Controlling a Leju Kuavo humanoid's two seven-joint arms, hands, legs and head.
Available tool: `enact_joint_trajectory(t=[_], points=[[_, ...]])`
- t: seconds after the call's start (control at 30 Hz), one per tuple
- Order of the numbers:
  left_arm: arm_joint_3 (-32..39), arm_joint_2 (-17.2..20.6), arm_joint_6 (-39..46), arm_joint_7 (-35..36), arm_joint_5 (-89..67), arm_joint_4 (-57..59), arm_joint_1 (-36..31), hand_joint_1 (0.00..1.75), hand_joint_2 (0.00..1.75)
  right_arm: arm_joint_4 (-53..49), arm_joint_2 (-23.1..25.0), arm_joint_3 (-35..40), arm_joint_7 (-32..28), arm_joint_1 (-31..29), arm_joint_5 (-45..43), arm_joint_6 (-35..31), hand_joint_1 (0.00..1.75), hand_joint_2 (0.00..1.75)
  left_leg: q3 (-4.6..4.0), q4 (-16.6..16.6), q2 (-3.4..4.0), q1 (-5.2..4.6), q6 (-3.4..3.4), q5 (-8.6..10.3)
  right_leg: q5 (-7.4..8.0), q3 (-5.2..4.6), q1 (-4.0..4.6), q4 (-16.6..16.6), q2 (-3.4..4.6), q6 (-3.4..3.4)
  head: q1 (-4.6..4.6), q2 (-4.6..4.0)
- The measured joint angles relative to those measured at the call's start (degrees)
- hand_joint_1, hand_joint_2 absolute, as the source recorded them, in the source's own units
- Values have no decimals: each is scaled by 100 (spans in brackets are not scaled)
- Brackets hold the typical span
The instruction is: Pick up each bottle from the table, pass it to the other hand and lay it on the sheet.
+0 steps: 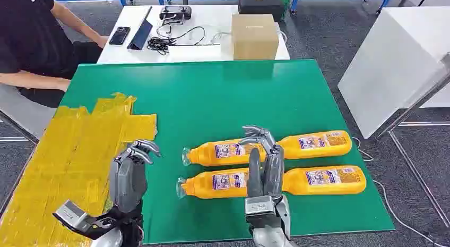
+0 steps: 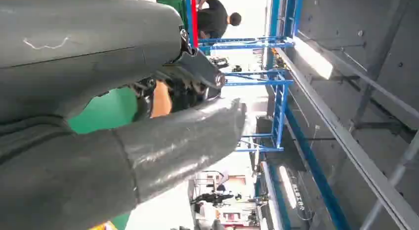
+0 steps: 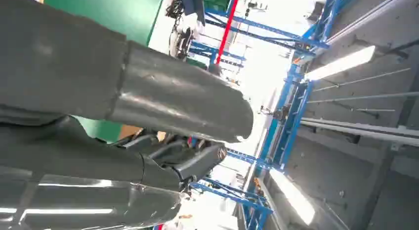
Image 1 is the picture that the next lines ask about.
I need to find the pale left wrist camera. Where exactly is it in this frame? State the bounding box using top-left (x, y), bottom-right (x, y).
top-left (53, 199), bottom-right (93, 235)

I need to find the dark tablet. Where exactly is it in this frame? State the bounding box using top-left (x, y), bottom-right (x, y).
top-left (127, 6), bottom-right (154, 51)

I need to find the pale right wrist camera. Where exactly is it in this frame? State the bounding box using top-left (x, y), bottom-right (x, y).
top-left (245, 196), bottom-right (278, 218)

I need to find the thin white cable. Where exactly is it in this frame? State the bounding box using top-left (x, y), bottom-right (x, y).
top-left (210, 30), bottom-right (233, 45)

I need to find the white table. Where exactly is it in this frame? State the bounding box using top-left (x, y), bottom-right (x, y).
top-left (97, 4), bottom-right (291, 65)

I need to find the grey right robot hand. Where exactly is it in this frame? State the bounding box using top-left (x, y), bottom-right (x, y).
top-left (238, 125), bottom-right (285, 200)

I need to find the black case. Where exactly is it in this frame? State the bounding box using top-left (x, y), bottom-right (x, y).
top-left (237, 0), bottom-right (285, 22)

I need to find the orange drink bottle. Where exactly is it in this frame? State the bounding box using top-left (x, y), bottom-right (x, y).
top-left (181, 139), bottom-right (269, 167)
top-left (275, 130), bottom-right (353, 160)
top-left (176, 169), bottom-right (251, 200)
top-left (282, 165), bottom-right (367, 197)

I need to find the black remote controller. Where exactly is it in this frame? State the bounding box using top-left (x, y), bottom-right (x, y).
top-left (159, 5), bottom-right (193, 21)

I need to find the grey table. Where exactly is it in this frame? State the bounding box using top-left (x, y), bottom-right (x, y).
top-left (0, 83), bottom-right (57, 140)

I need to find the long white cable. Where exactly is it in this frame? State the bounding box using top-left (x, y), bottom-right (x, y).
top-left (352, 136), bottom-right (450, 247)

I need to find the green table mat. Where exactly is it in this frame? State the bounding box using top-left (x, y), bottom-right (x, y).
top-left (58, 58), bottom-right (396, 245)

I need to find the white cabinet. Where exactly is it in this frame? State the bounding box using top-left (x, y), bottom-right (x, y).
top-left (337, 6), bottom-right (450, 140)

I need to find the person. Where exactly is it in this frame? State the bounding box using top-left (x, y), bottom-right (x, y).
top-left (0, 0), bottom-right (110, 109)

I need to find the brown cardboard box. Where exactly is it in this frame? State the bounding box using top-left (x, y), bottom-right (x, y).
top-left (231, 13), bottom-right (280, 61)

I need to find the black cable bundle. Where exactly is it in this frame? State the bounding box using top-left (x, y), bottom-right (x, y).
top-left (146, 25), bottom-right (206, 56)

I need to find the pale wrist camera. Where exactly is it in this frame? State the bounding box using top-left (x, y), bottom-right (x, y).
top-left (53, 199), bottom-right (93, 235)
top-left (245, 196), bottom-right (278, 218)

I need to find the yellow sheet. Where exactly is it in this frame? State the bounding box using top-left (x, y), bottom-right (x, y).
top-left (0, 92), bottom-right (158, 247)

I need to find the metal stand frame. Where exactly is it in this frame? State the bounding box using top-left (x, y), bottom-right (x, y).
top-left (373, 53), bottom-right (450, 228)

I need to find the black smartphone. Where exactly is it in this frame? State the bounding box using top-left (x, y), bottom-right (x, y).
top-left (108, 26), bottom-right (131, 46)

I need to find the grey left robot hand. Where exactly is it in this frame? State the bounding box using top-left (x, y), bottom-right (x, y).
top-left (109, 139), bottom-right (163, 215)

